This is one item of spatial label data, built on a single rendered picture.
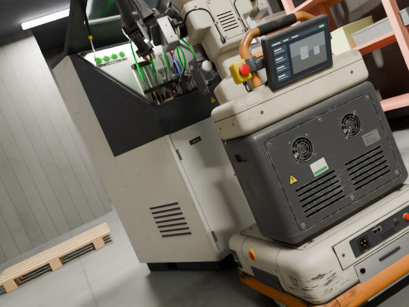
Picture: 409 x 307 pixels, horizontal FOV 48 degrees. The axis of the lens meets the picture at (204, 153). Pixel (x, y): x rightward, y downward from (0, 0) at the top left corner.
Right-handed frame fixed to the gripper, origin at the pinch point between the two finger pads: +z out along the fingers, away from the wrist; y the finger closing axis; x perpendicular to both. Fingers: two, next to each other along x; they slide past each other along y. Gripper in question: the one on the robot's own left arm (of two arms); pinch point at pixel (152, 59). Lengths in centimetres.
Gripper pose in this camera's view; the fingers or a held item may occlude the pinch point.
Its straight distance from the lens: 261.8
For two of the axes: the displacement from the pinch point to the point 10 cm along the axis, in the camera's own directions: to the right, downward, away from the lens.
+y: -8.2, 5.7, 0.6
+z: 4.2, 5.3, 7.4
